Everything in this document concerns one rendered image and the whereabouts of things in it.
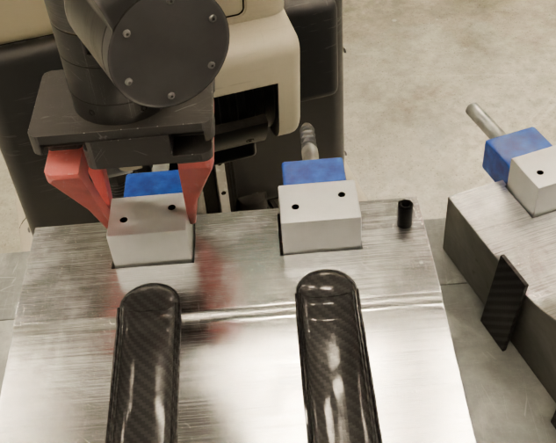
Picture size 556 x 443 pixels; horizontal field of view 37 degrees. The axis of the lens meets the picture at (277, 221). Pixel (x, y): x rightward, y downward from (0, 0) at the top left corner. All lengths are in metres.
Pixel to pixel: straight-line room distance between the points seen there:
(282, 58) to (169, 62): 0.55
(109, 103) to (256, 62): 0.46
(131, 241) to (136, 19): 0.20
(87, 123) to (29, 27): 0.71
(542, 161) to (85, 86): 0.33
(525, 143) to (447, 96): 1.55
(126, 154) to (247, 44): 0.45
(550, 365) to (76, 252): 0.31
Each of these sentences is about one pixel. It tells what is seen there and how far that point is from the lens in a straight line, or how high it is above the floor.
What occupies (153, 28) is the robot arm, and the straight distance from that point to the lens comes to 0.36.
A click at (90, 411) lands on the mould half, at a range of 0.49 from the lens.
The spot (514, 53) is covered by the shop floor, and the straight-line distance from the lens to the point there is 2.39.
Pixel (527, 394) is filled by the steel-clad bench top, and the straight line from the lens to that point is 0.59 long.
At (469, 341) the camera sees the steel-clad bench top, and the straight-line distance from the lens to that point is 0.61.
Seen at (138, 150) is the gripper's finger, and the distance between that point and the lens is 0.47.
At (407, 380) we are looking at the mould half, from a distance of 0.48.
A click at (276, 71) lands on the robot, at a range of 0.93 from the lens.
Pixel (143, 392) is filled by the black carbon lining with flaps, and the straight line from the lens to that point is 0.49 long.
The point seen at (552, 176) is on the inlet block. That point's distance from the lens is 0.62.
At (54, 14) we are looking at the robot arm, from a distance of 0.45.
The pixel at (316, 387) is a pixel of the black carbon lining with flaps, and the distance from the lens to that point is 0.48.
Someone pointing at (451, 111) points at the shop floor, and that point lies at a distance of 2.16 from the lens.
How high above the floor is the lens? 1.28
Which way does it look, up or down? 44 degrees down
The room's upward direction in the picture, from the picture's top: 5 degrees counter-clockwise
